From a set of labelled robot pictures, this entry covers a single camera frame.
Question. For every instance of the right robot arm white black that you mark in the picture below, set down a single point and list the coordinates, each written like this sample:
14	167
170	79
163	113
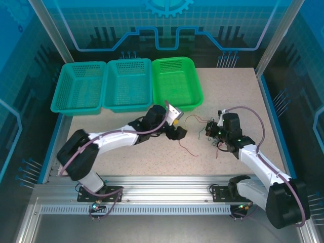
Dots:
255	162

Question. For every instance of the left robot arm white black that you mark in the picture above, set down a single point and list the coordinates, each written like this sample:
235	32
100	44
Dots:
115	138

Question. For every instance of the green plastic basket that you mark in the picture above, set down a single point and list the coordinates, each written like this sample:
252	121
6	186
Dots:
177	83

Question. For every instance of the teal plastic basket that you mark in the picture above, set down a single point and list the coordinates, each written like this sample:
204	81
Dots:
126	86
78	88

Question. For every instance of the aluminium frame rail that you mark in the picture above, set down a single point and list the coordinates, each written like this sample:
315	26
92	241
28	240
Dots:
162	186

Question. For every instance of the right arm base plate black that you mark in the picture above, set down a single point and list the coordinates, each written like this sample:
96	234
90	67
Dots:
220	193

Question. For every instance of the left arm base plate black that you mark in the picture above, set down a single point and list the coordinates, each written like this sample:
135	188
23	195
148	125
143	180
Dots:
114	192

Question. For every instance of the aluminium frame post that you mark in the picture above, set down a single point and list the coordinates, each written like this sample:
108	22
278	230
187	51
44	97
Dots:
276	35
50	27

